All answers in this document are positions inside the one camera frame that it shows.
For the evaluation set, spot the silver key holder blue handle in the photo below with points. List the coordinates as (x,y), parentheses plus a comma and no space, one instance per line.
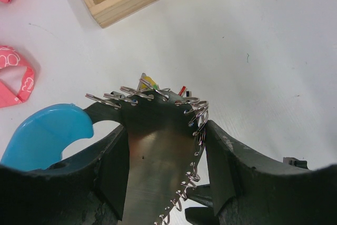
(165,131)

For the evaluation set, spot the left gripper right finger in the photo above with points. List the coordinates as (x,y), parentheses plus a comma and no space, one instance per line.
(248,187)

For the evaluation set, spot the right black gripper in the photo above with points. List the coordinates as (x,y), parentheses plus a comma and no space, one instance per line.
(295,162)

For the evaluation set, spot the red tag key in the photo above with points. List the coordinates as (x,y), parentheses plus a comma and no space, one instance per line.
(182,91)

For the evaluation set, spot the pink patterned cloth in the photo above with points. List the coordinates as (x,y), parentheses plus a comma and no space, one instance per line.
(17,74)

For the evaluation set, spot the yellow tag key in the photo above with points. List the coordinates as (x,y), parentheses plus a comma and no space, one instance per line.
(146,83)

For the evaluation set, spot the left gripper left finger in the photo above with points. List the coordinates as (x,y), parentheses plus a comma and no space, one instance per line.
(86,188)

